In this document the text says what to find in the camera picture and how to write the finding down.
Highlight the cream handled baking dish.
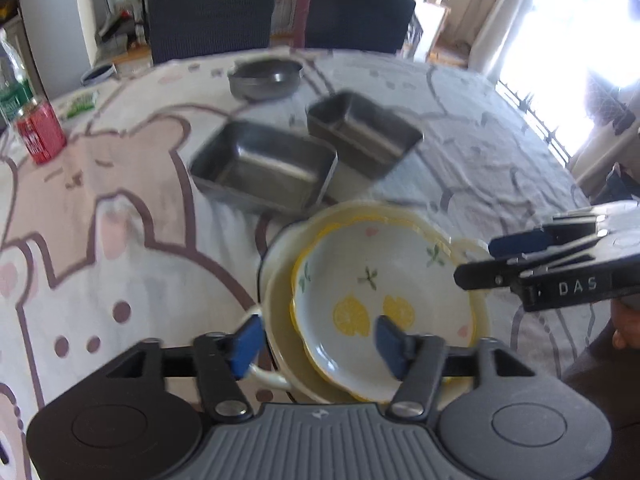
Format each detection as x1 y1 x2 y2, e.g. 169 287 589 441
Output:
235 200 493 403

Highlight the white square plate dark rim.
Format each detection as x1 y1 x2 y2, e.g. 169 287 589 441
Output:
255 220 301 311

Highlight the dark round bin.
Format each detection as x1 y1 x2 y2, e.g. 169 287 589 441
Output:
81 64 119 87

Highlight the hanging mesh bag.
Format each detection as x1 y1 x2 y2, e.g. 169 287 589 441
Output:
585 72 638 133

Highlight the green packet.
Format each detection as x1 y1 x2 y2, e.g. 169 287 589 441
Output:
62 89 101 121

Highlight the large rectangular steel tray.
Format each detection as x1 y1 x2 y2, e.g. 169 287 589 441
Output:
189 120 338 216

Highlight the person's right hand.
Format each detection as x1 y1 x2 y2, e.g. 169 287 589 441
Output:
612 302 640 351

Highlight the bear print tablecloth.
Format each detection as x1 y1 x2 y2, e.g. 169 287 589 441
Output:
0 50 616 480

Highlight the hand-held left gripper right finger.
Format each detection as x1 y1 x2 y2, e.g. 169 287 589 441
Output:
374 314 536 419

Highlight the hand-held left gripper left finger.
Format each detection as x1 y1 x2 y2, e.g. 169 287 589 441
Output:
105 313 266 423

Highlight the round steel bowl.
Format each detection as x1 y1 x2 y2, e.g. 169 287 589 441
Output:
227 57 305 102

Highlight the red soda can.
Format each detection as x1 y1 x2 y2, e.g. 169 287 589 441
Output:
15 100 68 166

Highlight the dark chair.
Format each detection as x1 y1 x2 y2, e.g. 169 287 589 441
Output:
145 0 276 66
305 0 417 56

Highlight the lemon print ceramic bowl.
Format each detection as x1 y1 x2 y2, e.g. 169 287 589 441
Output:
290 218 478 403

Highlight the small rectangular steel tray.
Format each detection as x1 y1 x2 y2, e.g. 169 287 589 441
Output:
305 91 425 181

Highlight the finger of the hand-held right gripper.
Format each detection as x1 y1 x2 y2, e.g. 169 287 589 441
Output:
454 252 538 292
487 212 611 261

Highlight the clear plastic bottle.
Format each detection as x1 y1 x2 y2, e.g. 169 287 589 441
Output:
0 27 33 126

